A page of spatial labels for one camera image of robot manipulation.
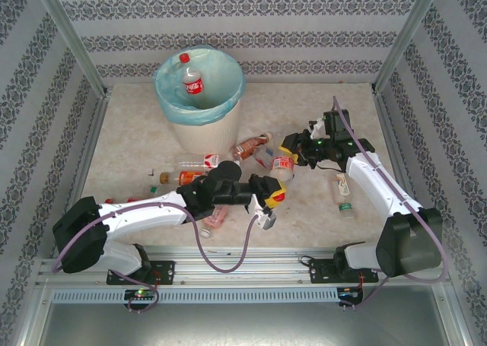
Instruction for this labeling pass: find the clear bottle blue cap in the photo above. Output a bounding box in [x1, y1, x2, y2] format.
[253, 146, 277, 168]

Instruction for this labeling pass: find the clear bottle red white label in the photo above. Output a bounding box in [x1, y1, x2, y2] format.
[177, 152, 221, 172]

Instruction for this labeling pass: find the pink label bottle white cap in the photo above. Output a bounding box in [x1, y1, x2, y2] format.
[200, 204, 231, 237]

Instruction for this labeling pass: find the white label bottle green cap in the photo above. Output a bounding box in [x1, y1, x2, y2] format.
[332, 173, 355, 220]

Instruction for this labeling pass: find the cola bottle red label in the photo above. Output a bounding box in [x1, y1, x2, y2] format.
[177, 52, 205, 98]

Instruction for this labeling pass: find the cream ribbed waste bin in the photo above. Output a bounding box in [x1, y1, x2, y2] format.
[170, 98, 243, 155]

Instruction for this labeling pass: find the teal plastic bin liner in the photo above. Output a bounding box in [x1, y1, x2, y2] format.
[153, 44, 245, 127]

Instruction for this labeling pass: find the orange label bottle brown cap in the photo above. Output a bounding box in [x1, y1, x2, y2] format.
[158, 170, 208, 187]

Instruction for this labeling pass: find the brown drink bottle beige cap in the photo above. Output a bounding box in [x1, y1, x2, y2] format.
[231, 132, 274, 161]

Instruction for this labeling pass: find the clear bottle red cap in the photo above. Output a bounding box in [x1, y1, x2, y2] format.
[103, 195, 145, 205]

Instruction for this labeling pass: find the right circuit board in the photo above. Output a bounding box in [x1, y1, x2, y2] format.
[337, 287, 364, 300]

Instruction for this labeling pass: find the circuit board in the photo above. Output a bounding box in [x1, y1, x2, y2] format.
[124, 288, 158, 300]
[337, 287, 364, 300]

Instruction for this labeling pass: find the left circuit board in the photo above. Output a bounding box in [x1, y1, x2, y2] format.
[124, 288, 158, 300]

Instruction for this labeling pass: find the aluminium side rail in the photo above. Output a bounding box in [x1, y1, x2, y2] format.
[372, 90, 431, 229]
[53, 90, 111, 258]

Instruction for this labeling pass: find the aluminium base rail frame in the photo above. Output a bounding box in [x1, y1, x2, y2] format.
[36, 245, 450, 286]

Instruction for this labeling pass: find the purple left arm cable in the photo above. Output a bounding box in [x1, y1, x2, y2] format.
[51, 202, 263, 315]

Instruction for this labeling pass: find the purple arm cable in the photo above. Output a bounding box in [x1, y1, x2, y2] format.
[51, 202, 263, 315]
[331, 96, 449, 313]

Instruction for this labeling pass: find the white slotted cable duct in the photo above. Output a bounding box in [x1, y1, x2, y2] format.
[51, 287, 339, 304]

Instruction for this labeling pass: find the aluminium corner post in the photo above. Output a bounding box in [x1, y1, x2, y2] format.
[32, 0, 111, 100]
[372, 0, 446, 92]

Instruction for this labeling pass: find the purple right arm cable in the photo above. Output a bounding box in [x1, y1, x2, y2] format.
[331, 96, 449, 313]

